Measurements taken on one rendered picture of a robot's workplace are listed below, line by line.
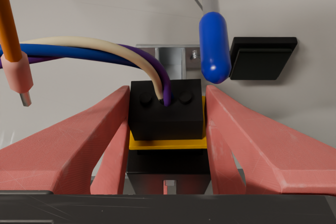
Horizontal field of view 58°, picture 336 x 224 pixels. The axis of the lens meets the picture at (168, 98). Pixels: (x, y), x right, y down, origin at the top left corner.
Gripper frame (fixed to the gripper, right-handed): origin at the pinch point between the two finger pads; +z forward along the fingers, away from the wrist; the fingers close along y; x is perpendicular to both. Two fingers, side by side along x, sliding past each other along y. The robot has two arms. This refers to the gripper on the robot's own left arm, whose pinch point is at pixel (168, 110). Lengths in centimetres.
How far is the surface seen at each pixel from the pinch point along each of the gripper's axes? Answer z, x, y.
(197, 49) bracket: 8.4, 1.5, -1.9
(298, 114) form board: 12.8, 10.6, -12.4
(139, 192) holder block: 1.4, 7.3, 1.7
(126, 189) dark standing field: 83, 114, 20
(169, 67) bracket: 8.9, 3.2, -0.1
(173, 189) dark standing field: 81, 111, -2
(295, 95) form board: 11.3, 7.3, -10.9
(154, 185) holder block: 0.7, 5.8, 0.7
